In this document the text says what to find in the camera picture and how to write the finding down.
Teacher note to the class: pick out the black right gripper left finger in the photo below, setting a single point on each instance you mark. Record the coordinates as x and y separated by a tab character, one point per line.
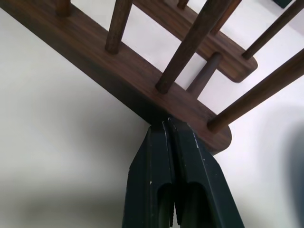
147	180

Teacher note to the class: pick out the dark wooden dish rack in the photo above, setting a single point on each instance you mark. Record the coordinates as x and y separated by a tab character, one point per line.
133	73

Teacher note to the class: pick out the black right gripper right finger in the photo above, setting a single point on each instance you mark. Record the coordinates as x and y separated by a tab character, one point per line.
199	190

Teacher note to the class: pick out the black button box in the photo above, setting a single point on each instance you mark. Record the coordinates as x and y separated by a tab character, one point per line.
285	2

